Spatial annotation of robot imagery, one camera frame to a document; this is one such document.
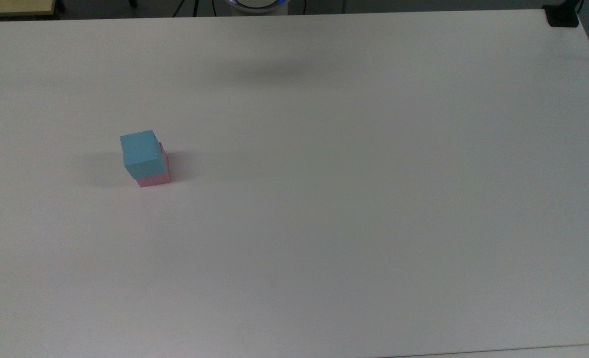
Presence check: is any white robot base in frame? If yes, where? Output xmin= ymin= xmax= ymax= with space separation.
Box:
xmin=226 ymin=0 xmax=291 ymax=16

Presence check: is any blue cube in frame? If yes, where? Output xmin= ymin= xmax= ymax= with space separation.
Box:
xmin=120 ymin=130 xmax=170 ymax=179

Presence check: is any black corner clamp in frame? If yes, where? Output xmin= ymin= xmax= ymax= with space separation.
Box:
xmin=543 ymin=0 xmax=582 ymax=28

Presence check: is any light wooden desk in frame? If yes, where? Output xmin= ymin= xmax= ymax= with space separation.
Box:
xmin=0 ymin=0 xmax=57 ymax=18

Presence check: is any pink cube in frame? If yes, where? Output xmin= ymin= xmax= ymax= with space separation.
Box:
xmin=136 ymin=142 xmax=171 ymax=188

